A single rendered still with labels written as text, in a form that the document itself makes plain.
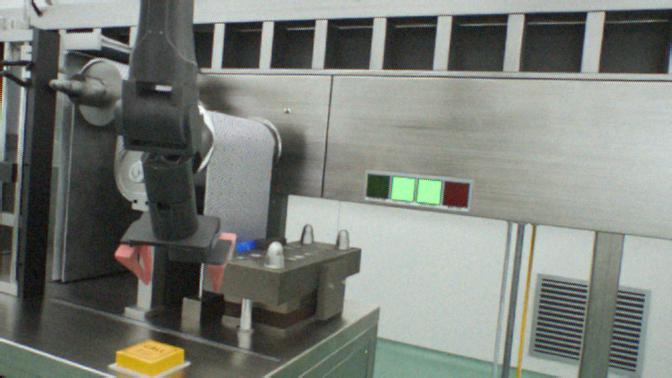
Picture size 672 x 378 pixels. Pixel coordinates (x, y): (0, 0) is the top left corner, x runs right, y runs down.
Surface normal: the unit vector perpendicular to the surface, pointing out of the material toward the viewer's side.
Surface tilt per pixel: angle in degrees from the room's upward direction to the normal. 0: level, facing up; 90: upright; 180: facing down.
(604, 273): 90
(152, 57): 94
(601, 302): 90
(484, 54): 90
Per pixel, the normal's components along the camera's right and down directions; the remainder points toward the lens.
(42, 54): 0.91, 0.11
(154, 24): -0.05, 0.11
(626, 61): -0.40, 0.01
